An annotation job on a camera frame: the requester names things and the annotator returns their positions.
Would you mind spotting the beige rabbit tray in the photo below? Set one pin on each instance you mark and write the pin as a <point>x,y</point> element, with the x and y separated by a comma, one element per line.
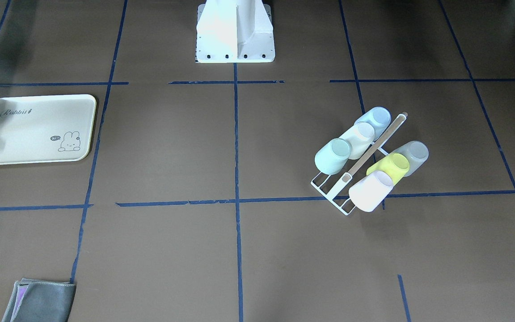
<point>43,129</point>

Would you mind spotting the green cup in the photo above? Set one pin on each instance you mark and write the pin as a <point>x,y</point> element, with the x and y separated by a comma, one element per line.
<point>331,158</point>

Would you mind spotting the cream white cup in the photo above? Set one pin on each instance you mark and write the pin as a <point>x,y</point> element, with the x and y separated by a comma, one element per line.
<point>360,136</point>

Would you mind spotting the pink cup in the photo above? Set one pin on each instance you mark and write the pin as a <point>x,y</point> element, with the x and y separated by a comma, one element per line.
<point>370,191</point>

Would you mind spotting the light blue cup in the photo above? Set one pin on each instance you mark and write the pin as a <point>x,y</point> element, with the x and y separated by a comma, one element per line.
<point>379,118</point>

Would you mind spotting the yellow cup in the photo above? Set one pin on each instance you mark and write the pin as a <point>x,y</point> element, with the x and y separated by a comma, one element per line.
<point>395,165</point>

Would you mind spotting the grey cup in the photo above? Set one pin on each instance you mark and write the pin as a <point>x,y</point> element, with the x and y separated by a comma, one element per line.
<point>416,153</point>

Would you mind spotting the grey folded cloth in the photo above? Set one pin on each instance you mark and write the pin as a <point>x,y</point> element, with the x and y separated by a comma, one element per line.
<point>35,300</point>

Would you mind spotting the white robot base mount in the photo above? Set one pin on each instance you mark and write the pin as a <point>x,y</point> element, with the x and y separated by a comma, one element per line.
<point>234,31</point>

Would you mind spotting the white wire cup rack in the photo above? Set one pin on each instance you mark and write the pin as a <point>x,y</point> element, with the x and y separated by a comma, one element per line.
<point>335,188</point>

